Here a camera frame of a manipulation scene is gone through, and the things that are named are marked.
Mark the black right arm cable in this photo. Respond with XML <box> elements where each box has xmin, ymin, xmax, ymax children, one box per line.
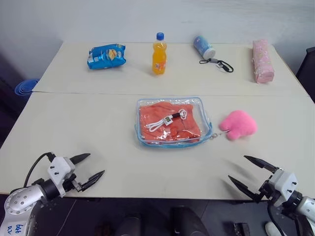
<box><xmin>266</xmin><ymin>201</ymin><xmax>287</xmax><ymax>236</ymax></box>

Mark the orange soda bottle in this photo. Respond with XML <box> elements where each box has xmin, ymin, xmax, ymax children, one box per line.
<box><xmin>152</xmin><ymin>31</ymin><xmax>169</xmax><ymax>76</ymax></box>

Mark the metal keychain clasp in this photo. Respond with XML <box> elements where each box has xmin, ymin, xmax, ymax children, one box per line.
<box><xmin>209</xmin><ymin>131</ymin><xmax>230</xmax><ymax>140</ymax></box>

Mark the black strap with carabiner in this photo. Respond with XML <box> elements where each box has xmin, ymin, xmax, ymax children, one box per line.
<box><xmin>199</xmin><ymin>58</ymin><xmax>234</xmax><ymax>73</ymax></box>

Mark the clear pouch with orange cloth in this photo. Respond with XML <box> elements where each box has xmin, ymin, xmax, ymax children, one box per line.
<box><xmin>134</xmin><ymin>96</ymin><xmax>214</xmax><ymax>149</ymax></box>

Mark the dark chair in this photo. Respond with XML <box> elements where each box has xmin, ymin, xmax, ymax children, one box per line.
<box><xmin>296</xmin><ymin>46</ymin><xmax>315</xmax><ymax>104</ymax></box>

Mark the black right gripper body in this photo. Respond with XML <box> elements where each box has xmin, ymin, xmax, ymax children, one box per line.
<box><xmin>258</xmin><ymin>166</ymin><xmax>284</xmax><ymax>201</ymax></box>

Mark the white shoe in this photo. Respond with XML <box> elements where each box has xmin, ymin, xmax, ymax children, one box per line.
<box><xmin>265</xmin><ymin>221</ymin><xmax>282</xmax><ymax>236</ymax></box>

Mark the pink patterned box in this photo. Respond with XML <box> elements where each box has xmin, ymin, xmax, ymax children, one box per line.
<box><xmin>252</xmin><ymin>39</ymin><xmax>276</xmax><ymax>84</ymax></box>

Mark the blue chips bag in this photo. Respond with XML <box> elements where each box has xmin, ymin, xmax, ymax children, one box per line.
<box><xmin>87</xmin><ymin>43</ymin><xmax>127</xmax><ymax>70</ymax></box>

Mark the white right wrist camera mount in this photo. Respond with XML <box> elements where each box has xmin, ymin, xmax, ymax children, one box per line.
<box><xmin>268</xmin><ymin>169</ymin><xmax>299</xmax><ymax>207</ymax></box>

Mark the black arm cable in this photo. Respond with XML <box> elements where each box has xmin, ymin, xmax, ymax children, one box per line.
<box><xmin>266</xmin><ymin>201</ymin><xmax>287</xmax><ymax>236</ymax></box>
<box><xmin>23</xmin><ymin>152</ymin><xmax>56</xmax><ymax>188</ymax></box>

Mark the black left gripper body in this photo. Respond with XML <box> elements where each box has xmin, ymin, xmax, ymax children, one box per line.
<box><xmin>63</xmin><ymin>173</ymin><xmax>86</xmax><ymax>194</ymax></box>

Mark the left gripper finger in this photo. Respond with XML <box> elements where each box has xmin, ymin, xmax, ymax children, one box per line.
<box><xmin>69</xmin><ymin>153</ymin><xmax>92</xmax><ymax>165</ymax></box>
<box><xmin>80</xmin><ymin>170</ymin><xmax>106</xmax><ymax>193</ymax></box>

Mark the pink plush keychain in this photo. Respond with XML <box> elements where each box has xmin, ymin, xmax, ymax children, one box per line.
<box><xmin>219</xmin><ymin>110</ymin><xmax>258</xmax><ymax>141</ymax></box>

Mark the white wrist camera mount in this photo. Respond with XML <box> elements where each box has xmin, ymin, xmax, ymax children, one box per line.
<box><xmin>46</xmin><ymin>156</ymin><xmax>76</xmax><ymax>198</ymax></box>
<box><xmin>268</xmin><ymin>169</ymin><xmax>299</xmax><ymax>207</ymax></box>

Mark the blue white cylindrical canister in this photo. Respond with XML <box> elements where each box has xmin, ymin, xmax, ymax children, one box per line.
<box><xmin>192</xmin><ymin>35</ymin><xmax>217</xmax><ymax>60</ymax></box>

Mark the white charging cable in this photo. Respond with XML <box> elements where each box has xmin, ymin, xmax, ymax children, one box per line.
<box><xmin>146</xmin><ymin>109</ymin><xmax>189</xmax><ymax>134</ymax></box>

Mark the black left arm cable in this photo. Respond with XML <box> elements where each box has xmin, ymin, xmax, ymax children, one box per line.
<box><xmin>23</xmin><ymin>152</ymin><xmax>56</xmax><ymax>188</ymax></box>

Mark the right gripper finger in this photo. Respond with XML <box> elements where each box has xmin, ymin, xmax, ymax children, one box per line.
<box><xmin>227</xmin><ymin>175</ymin><xmax>262</xmax><ymax>203</ymax></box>
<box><xmin>243</xmin><ymin>155</ymin><xmax>280</xmax><ymax>175</ymax></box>

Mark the dark ribbed rectangular block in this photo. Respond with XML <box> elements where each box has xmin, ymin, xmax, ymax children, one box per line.
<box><xmin>232</xmin><ymin>222</ymin><xmax>251</xmax><ymax>236</ymax></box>

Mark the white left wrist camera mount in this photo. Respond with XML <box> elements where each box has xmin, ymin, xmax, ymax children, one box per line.
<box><xmin>46</xmin><ymin>156</ymin><xmax>76</xmax><ymax>198</ymax></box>

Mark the orange cloth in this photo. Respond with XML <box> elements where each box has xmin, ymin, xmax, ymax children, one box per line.
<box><xmin>139</xmin><ymin>103</ymin><xmax>201</xmax><ymax>142</ymax></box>

